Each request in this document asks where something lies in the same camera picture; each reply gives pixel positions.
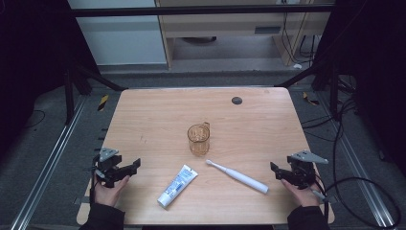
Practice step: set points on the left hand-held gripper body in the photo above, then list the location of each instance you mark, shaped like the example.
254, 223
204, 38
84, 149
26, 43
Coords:
108, 166

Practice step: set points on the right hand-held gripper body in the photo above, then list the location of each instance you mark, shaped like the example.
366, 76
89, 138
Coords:
303, 172

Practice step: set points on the white electric toothbrush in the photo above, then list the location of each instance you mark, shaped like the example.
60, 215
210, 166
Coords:
242, 179

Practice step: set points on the white blue toothpaste tube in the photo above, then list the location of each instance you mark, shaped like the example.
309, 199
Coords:
175, 188

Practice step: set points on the clear amber plastic cup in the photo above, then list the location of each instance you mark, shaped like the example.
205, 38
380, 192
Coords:
198, 145

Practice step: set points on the person's right hand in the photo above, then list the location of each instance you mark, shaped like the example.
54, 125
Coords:
304, 196

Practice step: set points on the person's left hand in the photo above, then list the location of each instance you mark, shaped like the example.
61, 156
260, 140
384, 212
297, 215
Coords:
108, 195

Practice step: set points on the yellow black striped tape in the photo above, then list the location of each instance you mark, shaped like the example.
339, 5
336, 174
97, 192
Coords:
102, 103
310, 99

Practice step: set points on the black metal stand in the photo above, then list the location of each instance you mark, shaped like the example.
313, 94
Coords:
334, 92
69, 96

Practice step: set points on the grey round table grommet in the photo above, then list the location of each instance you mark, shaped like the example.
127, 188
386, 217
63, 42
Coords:
236, 100

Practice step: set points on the small white floor object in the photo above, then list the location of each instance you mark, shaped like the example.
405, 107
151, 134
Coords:
297, 66

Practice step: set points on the white cabinet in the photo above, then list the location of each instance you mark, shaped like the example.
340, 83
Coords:
121, 41

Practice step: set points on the light wooden desk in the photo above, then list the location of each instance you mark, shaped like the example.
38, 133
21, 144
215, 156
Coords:
223, 27

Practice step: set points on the aluminium floor rail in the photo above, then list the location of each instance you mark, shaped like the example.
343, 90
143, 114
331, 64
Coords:
357, 166
51, 159

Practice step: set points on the black horizontal frame bar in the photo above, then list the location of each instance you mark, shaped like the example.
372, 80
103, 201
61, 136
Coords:
191, 10

